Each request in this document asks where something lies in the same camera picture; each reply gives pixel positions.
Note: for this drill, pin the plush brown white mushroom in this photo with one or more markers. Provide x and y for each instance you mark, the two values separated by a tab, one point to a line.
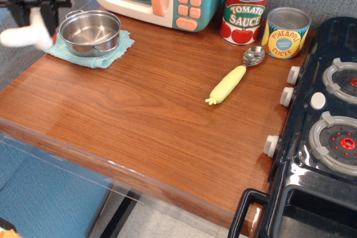
36	34

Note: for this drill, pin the small steel pot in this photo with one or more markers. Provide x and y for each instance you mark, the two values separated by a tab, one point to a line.
90	33

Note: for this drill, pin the light blue folded cloth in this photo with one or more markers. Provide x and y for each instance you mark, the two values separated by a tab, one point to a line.
60	51

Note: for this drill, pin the tomato sauce can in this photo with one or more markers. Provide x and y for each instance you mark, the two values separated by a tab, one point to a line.
242	20

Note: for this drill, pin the orange plush object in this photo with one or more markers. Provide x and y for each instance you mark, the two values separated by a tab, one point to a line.
9	234

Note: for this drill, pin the black metal table leg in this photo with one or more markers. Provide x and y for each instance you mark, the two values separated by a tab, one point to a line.
120	216

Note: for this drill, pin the pineapple slices can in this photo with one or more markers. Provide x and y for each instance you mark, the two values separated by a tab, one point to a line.
285	32

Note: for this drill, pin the dark blue toy stove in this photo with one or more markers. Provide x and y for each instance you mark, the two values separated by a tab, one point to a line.
312	182

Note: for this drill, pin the spoon with yellow-green handle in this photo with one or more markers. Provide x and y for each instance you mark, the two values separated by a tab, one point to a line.
253	56

